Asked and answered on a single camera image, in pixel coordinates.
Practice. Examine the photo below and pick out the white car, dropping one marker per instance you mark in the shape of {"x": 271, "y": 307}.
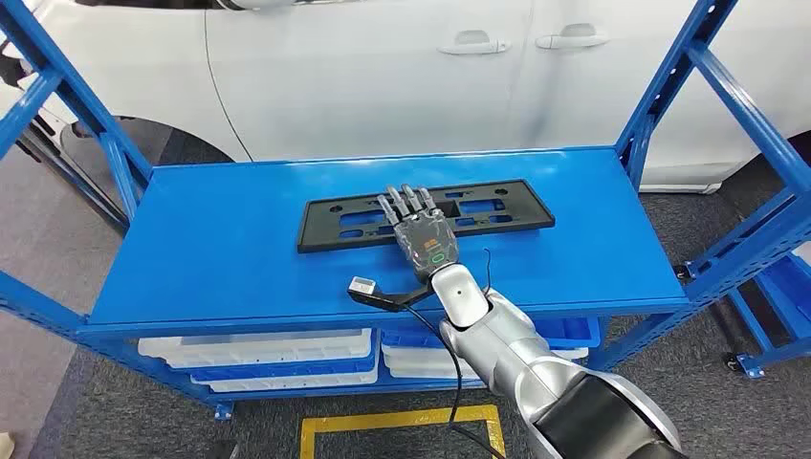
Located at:
{"x": 380, "y": 76}

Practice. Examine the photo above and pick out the white plastic bin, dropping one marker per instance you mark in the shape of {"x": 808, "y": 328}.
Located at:
{"x": 412, "y": 355}
{"x": 285, "y": 382}
{"x": 253, "y": 345}
{"x": 418, "y": 372}

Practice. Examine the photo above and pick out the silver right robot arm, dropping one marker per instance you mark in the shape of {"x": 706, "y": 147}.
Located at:
{"x": 507, "y": 348}

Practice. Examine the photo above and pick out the blue metal shelf rack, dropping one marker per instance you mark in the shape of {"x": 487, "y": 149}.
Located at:
{"x": 785, "y": 285}
{"x": 253, "y": 222}

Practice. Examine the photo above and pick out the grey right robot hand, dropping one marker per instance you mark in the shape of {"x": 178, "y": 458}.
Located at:
{"x": 427, "y": 241}

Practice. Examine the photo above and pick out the grey metal floor frame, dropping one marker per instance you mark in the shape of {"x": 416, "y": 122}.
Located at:
{"x": 70, "y": 184}

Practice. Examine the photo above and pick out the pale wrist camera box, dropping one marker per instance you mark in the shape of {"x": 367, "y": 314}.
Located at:
{"x": 364, "y": 286}

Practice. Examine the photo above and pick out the blue plastic bin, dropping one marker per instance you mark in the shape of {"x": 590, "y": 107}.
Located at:
{"x": 570, "y": 332}
{"x": 285, "y": 370}

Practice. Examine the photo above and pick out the black plastic plate bracket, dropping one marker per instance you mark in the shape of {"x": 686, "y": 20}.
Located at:
{"x": 532, "y": 215}

